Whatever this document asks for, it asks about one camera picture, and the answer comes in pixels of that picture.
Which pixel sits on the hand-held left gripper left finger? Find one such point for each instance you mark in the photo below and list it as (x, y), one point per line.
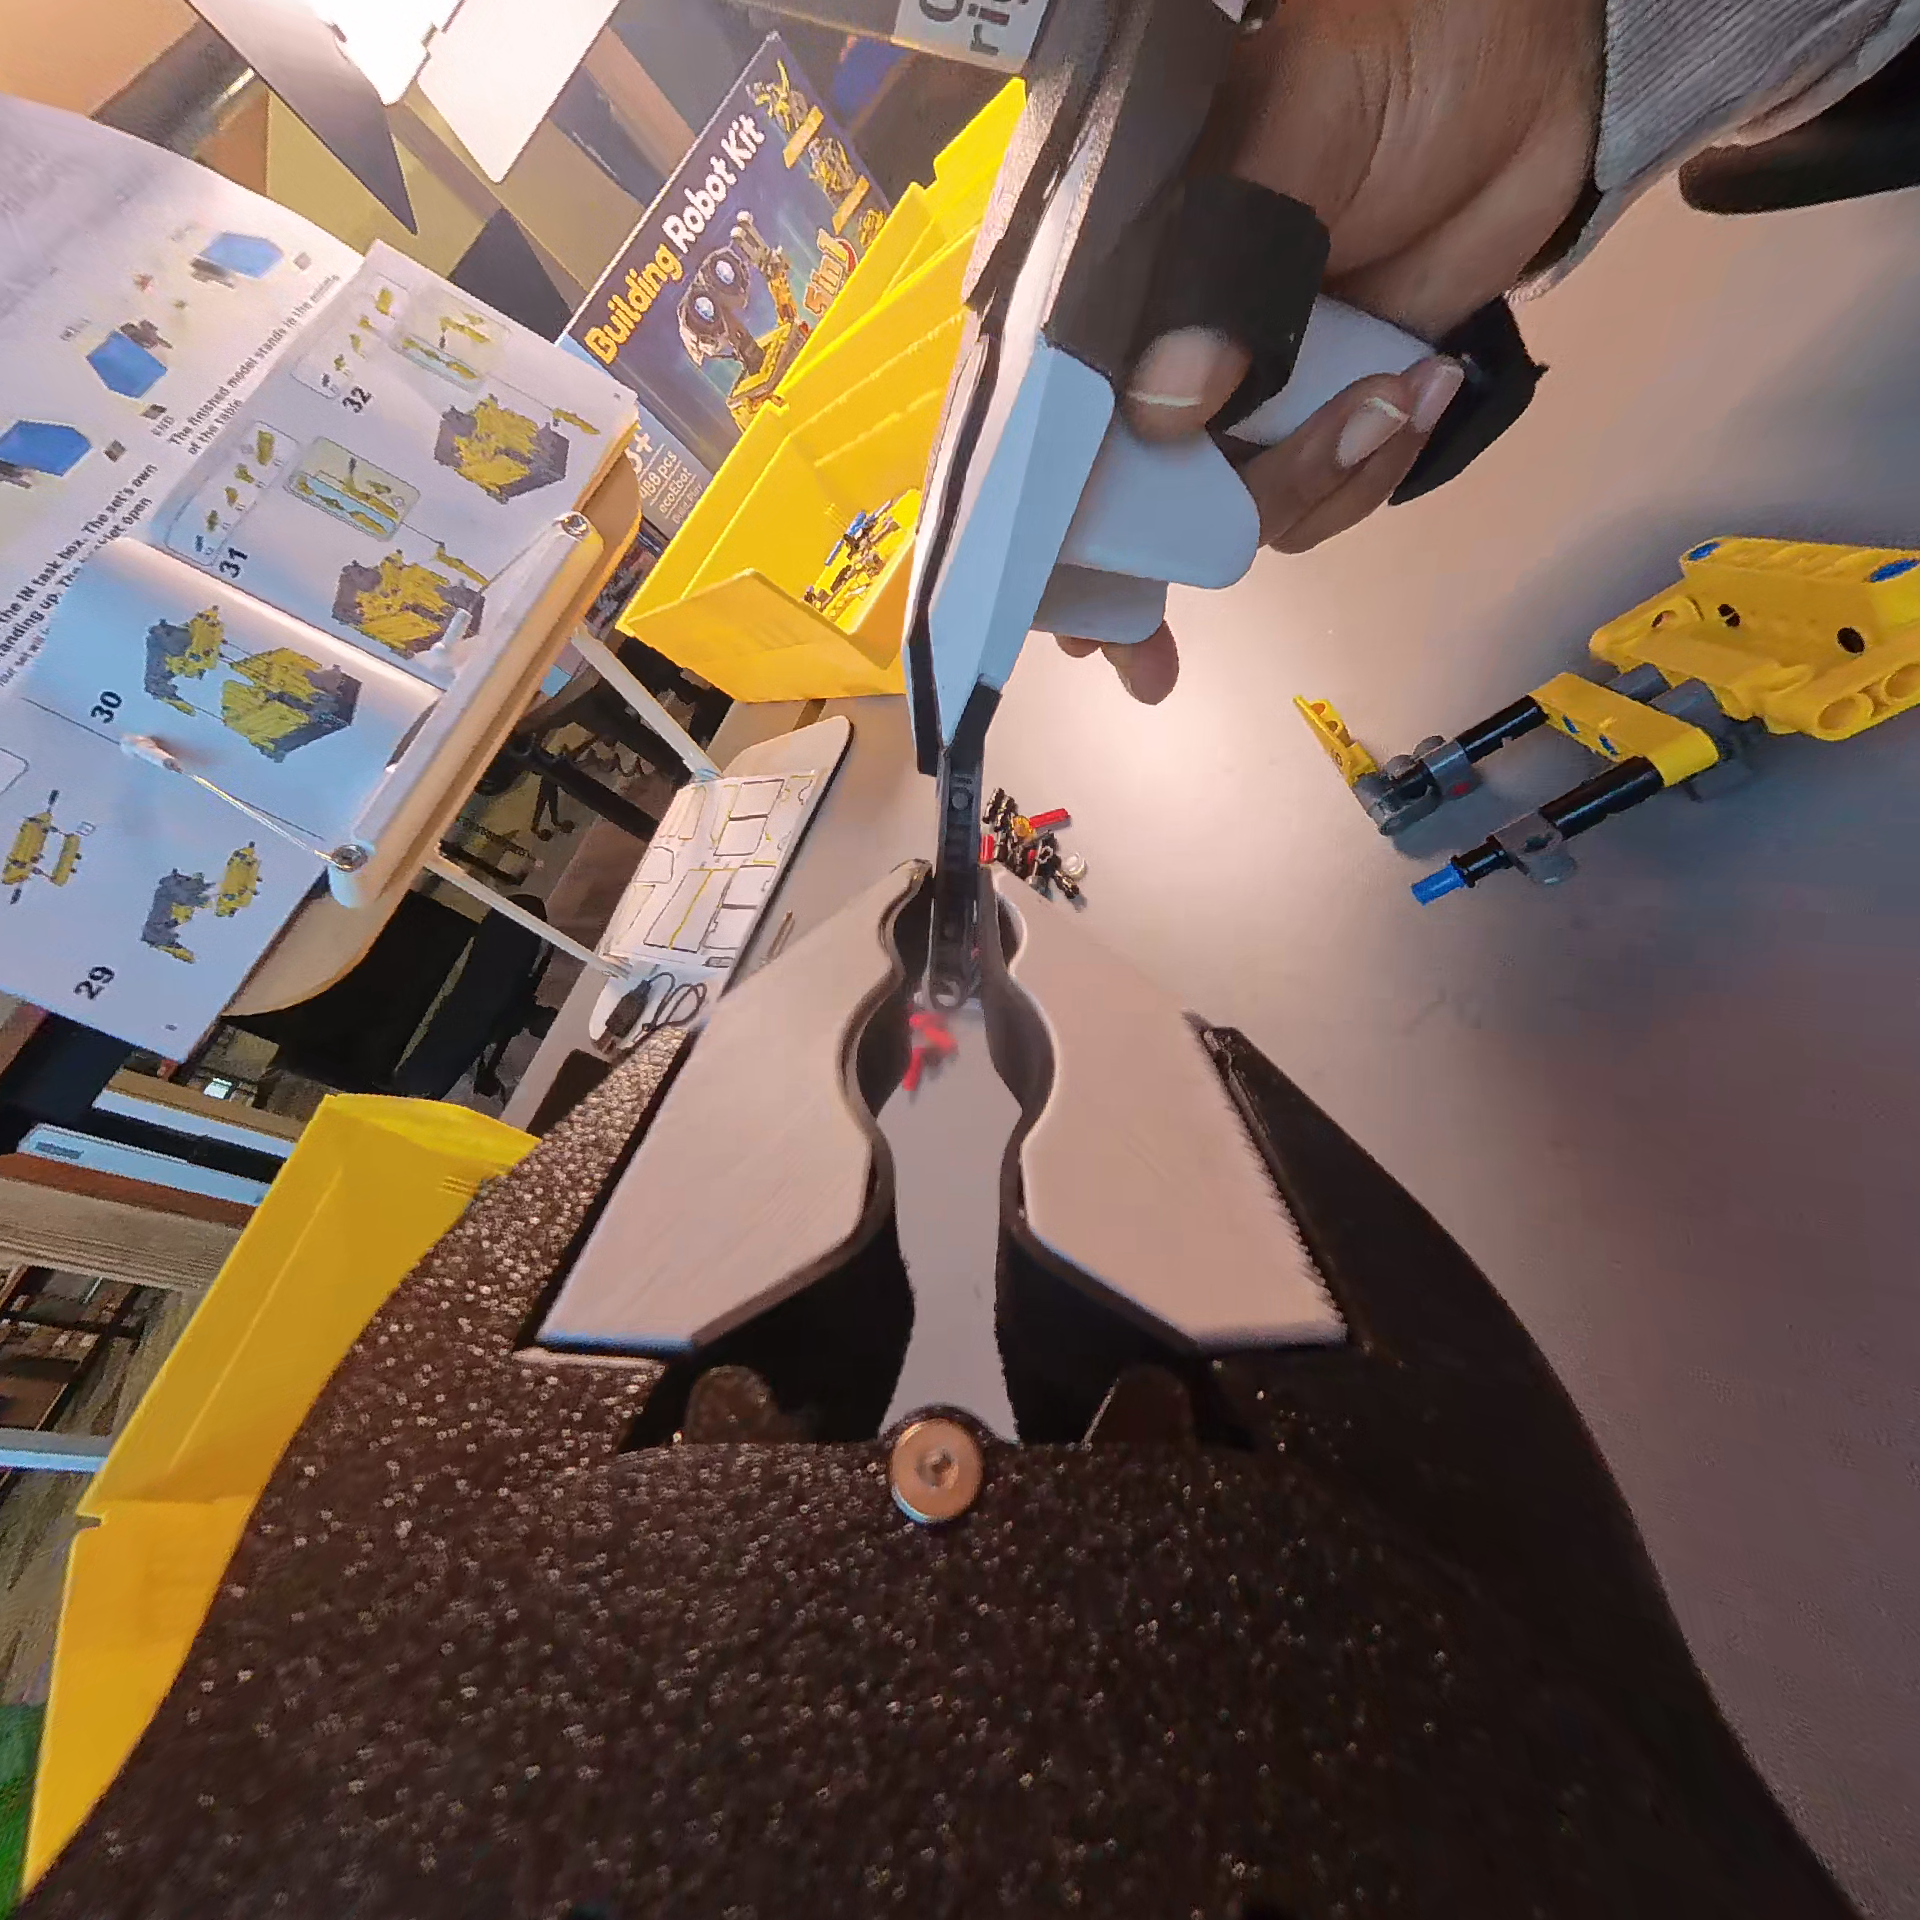
(721, 1170)

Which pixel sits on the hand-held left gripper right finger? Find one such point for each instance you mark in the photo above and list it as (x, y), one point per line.
(1154, 1170)

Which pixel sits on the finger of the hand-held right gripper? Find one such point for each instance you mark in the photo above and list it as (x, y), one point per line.
(1020, 523)

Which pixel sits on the red connector pin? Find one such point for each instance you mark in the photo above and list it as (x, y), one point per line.
(930, 1042)

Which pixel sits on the yellow storage bin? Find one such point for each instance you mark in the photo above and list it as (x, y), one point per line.
(960, 224)
(224, 1350)
(721, 628)

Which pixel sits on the black beam piece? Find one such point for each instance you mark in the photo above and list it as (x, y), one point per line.
(960, 839)

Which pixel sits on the pile of small building pieces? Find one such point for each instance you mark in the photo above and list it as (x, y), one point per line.
(1035, 855)

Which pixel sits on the person's right forearm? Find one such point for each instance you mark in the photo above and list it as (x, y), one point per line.
(1723, 76)

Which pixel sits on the person's right hand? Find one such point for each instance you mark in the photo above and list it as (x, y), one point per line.
(1410, 148)

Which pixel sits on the heap of yellow building pieces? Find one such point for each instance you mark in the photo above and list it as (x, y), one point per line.
(863, 562)

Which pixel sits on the sticker sheet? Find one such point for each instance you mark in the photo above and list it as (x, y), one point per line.
(705, 870)

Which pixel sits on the small yellow connector piece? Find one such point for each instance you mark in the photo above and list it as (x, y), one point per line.
(1335, 735)

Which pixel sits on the robot kit box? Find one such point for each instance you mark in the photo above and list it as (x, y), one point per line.
(705, 299)

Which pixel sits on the studio light panel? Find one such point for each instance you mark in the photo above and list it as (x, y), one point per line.
(404, 36)

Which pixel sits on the yellow beam assembly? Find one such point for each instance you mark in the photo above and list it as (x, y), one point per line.
(1770, 628)

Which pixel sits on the instruction booklet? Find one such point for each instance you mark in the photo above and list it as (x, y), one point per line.
(224, 523)

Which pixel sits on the green storage bin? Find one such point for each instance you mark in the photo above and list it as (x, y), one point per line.
(15, 1800)

